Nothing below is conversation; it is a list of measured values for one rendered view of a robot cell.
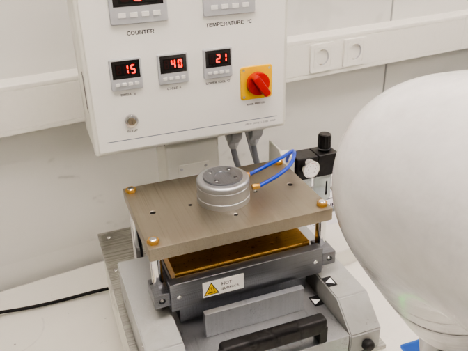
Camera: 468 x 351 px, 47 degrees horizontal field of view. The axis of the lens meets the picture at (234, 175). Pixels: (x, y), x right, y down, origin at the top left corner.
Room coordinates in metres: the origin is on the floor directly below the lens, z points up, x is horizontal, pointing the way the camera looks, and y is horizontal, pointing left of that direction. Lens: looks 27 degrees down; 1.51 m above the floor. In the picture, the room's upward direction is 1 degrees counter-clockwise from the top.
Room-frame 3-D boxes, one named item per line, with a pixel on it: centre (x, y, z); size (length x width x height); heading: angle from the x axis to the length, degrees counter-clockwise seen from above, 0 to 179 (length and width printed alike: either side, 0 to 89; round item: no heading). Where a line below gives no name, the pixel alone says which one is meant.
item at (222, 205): (0.74, 0.01, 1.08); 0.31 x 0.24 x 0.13; 110
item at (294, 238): (0.71, 0.01, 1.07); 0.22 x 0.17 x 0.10; 110
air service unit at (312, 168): (0.90, -0.15, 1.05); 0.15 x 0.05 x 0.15; 110
